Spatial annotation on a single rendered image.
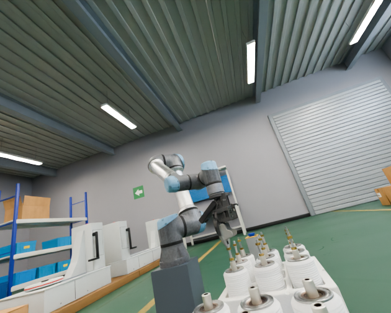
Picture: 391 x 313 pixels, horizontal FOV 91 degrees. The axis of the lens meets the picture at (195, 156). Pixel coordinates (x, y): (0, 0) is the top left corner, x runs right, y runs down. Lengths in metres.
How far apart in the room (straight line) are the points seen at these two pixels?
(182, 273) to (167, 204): 5.45
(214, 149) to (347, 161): 3.59
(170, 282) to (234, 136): 5.61
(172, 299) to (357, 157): 6.02
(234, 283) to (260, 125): 5.84
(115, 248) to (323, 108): 6.22
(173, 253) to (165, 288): 0.14
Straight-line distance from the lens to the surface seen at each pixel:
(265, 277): 0.82
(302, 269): 0.81
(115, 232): 3.26
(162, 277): 1.03
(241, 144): 6.20
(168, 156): 1.25
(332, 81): 7.49
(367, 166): 6.55
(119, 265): 3.25
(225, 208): 0.81
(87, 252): 2.84
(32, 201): 5.73
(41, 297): 2.37
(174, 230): 1.03
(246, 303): 0.56
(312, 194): 5.97
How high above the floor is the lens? 0.44
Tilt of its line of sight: 20 degrees up
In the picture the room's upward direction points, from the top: 15 degrees counter-clockwise
